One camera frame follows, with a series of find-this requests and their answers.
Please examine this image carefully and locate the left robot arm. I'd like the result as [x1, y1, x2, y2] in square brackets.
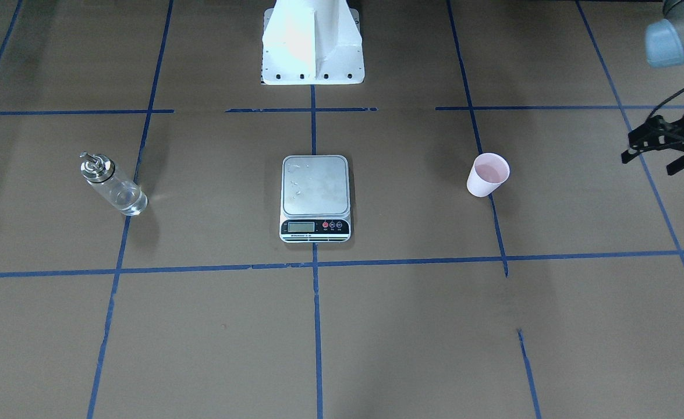
[621, 1, 684, 176]

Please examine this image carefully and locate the digital kitchen scale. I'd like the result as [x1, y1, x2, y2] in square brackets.
[279, 155, 352, 243]

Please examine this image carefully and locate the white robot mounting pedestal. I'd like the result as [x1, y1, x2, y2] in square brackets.
[260, 1, 366, 86]

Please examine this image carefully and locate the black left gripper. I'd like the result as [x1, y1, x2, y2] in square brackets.
[621, 114, 684, 176]

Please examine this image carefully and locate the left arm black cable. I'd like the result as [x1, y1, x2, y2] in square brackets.
[648, 71, 684, 122]

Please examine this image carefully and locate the pink paper cup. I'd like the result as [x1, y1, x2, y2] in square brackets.
[466, 153, 511, 198]

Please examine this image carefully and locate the glass sauce bottle metal cap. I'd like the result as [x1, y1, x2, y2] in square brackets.
[79, 151, 148, 216]

